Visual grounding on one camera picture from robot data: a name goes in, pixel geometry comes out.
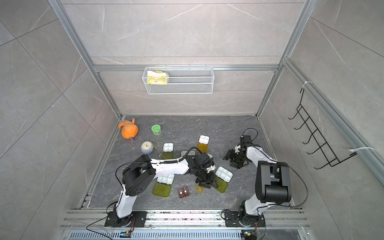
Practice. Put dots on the yellow packet in basket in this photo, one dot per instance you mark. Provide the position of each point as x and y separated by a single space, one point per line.
157 77

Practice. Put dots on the yellow small pillbox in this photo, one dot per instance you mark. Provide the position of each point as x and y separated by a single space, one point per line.
199 188

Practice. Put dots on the large green six-cell pillbox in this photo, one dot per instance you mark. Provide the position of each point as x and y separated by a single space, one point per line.
163 186

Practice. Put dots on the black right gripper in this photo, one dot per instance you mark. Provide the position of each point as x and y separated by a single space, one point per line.
230 155

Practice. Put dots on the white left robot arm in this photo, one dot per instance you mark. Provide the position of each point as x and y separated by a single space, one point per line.
140 173

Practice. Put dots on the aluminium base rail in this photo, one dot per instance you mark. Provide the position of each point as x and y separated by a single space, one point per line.
275 224

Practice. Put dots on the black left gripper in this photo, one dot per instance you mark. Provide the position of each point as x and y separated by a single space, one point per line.
210 182

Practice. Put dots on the orange plush toy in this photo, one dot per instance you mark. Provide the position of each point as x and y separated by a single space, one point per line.
128 129

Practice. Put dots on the brown small pillbox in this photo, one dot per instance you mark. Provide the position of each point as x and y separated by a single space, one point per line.
183 192

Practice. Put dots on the amber pillbox at back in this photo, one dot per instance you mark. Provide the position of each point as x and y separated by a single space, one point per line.
203 143

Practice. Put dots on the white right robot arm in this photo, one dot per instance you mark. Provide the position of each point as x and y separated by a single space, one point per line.
273 182

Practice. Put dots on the grey alarm clock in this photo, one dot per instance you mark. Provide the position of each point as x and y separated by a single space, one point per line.
148 147

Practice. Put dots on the green lidded round jar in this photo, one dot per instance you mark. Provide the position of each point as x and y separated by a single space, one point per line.
156 129

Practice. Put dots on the small green pillbox near clock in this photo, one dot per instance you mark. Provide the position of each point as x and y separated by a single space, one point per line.
168 149

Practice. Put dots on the white wire wall basket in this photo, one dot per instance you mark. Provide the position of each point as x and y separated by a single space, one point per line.
183 80

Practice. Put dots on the black wall hook rack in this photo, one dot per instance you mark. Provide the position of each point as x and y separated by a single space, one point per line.
317 137

